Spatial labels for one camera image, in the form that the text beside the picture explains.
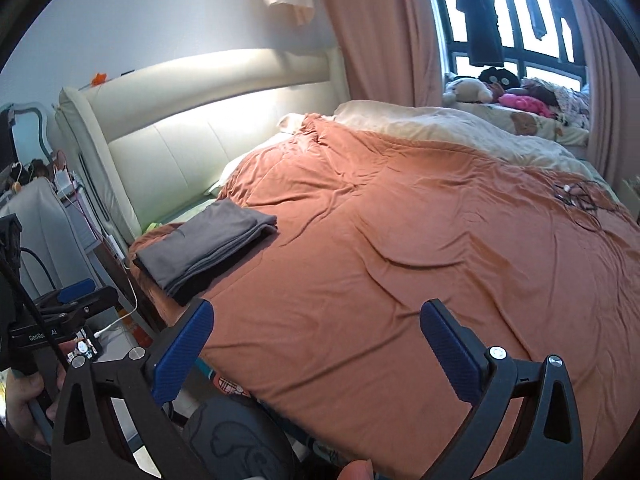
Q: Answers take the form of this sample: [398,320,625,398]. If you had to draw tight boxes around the person's right hand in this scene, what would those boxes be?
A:
[337,460,375,480]

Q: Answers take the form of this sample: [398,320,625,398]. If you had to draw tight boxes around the person's patterned pants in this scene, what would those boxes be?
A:
[182,395,296,480]

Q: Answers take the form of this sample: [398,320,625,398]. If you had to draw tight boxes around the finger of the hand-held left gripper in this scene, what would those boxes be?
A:
[37,280,95,306]
[35,287,118,321]

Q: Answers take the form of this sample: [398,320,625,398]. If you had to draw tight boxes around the person's left hand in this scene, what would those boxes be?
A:
[0,375,56,446]

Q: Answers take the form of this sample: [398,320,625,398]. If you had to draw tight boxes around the orange blanket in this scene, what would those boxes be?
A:
[127,112,640,480]

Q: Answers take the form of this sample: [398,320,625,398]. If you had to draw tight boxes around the pink plush toy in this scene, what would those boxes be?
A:
[500,91,551,117]

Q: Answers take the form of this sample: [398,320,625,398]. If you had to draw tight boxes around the grey t-shirt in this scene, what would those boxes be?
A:
[132,198,278,303]

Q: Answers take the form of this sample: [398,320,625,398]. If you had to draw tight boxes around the cream padded headboard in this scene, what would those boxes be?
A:
[54,49,351,251]

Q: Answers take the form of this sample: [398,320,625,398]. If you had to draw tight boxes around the white charging cable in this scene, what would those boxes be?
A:
[95,270,140,338]

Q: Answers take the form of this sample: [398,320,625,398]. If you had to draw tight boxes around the black framed window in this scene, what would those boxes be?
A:
[425,0,588,91]

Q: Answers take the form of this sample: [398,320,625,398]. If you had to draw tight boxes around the black plush toy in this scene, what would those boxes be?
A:
[477,65,521,88]

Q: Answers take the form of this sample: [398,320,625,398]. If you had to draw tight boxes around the black folded clothes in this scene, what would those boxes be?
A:
[165,240,266,307]

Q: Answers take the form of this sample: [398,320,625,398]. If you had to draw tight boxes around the smartphone with lit screen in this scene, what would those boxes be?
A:
[66,326,105,363]

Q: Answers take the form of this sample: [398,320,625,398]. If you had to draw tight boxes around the cream duvet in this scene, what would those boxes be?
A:
[207,100,621,196]

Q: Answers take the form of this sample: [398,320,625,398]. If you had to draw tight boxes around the black cables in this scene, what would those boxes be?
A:
[552,180,631,233]

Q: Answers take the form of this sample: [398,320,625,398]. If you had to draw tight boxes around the grey padded chair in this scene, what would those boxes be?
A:
[0,177,96,306]

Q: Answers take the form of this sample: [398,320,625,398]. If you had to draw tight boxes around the patterned clothes pile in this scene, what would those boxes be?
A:
[520,79,591,126]

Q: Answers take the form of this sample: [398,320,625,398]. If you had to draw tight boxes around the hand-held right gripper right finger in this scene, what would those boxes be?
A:
[420,299,586,480]

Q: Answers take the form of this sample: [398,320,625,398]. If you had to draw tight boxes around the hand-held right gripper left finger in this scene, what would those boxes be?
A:
[50,299,221,480]

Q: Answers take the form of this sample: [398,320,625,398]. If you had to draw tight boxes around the white framed mirror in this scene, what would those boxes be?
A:
[0,102,51,161]

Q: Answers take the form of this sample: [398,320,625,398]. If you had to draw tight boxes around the white plush toy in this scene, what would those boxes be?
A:
[442,74,496,106]

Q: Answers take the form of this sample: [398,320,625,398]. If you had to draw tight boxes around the dark hanging coat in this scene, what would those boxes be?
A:
[457,0,506,67]

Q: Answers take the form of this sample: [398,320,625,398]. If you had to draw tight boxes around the dark hanging garment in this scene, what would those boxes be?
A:
[530,0,556,41]

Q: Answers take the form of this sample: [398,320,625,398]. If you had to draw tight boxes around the pink curtain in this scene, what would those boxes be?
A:
[570,0,640,221]
[312,0,448,108]

